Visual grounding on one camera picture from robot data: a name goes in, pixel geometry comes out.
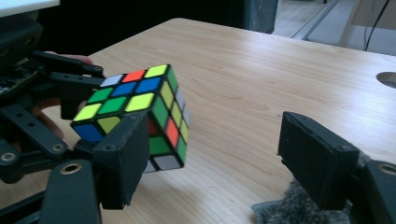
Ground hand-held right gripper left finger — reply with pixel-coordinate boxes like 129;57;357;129
92;111;151;211

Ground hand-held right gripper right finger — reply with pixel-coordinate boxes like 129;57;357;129
276;111;361;211

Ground grey fluffy cloth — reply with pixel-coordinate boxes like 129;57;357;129
251;151;372;224

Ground multicoloured puzzle cube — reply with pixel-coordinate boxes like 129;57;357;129
70;63;191;174

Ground light wooden furniture panel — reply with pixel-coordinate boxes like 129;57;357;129
337;0;396;57

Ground dark glass cabinet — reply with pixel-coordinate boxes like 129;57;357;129
242;0;280;35

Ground white aluminium rail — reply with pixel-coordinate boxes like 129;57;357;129
290;0;340;41

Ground black hanging cable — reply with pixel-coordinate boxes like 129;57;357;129
363;0;390;52

